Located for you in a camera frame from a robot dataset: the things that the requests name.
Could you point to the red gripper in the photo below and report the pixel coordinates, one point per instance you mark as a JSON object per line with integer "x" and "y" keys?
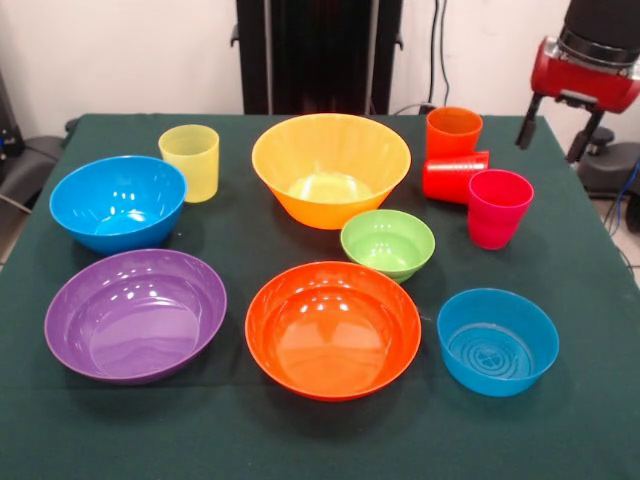
{"x": 590, "y": 82}

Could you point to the red cup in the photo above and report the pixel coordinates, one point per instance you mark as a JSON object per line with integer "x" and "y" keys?
{"x": 445, "y": 180}

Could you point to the light orange bowl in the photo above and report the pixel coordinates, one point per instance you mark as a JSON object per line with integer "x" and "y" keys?
{"x": 330, "y": 150}

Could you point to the grey machine base with knob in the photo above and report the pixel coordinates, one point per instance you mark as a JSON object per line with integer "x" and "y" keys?
{"x": 615, "y": 172}

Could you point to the orange cup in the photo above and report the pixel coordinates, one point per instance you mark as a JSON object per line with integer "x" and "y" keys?
{"x": 452, "y": 137}

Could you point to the pink cup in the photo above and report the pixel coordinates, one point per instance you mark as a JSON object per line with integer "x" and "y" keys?
{"x": 497, "y": 220}

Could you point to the black power plug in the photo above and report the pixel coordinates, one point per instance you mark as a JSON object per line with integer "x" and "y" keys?
{"x": 426, "y": 107}

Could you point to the green bowl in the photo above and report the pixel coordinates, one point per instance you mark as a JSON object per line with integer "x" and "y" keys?
{"x": 387, "y": 247}

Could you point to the small blue ringed bowl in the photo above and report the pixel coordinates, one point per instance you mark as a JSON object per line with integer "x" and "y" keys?
{"x": 500, "y": 350}

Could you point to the wide orange-red bowl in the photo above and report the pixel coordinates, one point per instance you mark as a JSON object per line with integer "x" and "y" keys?
{"x": 330, "y": 340}

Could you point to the yellow cup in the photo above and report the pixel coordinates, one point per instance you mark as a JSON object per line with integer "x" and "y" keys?
{"x": 192, "y": 170}

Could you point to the dark green tablecloth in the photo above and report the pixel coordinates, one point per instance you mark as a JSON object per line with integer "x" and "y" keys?
{"x": 280, "y": 430}

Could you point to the deep blue bowl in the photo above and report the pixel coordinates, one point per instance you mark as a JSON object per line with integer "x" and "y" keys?
{"x": 115, "y": 200}

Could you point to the purple bowl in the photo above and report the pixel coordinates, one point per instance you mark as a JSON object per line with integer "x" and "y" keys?
{"x": 135, "y": 325}

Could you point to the grey floor equipment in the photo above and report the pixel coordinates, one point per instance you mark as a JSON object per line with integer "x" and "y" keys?
{"x": 30, "y": 165}

